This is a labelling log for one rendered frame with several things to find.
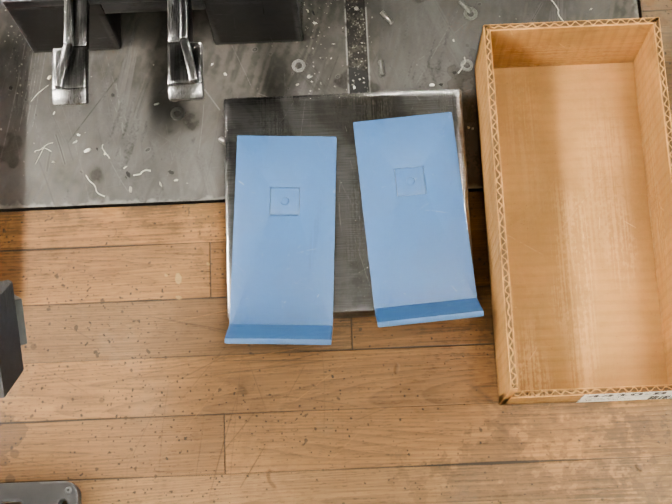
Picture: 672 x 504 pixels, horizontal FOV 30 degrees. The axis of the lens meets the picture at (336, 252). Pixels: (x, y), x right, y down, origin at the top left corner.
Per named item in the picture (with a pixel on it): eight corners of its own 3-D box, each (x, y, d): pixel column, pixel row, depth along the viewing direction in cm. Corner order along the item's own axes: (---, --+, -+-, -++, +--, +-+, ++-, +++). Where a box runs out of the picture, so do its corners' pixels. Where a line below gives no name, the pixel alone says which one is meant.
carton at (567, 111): (497, 407, 86) (510, 390, 79) (473, 70, 93) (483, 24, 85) (683, 399, 86) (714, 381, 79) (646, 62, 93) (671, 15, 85)
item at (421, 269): (377, 335, 85) (378, 326, 82) (353, 124, 89) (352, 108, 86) (480, 324, 85) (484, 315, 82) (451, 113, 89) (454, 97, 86)
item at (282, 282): (228, 351, 85) (224, 342, 82) (237, 137, 89) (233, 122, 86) (332, 352, 85) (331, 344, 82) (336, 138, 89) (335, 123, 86)
